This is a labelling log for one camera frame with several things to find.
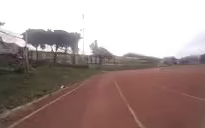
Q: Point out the tall light pole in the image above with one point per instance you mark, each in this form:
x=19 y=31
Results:
x=83 y=40

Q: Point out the long low building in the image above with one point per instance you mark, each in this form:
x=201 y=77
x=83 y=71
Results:
x=140 y=58

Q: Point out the group of flat-topped trees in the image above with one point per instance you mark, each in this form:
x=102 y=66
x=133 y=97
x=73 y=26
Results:
x=53 y=36

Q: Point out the concrete kerb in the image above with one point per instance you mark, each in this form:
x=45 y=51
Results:
x=23 y=106

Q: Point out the building with pale roof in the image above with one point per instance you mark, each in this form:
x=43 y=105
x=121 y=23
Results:
x=10 y=46

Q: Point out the long pale boundary wall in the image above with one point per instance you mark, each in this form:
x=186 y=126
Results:
x=63 y=58

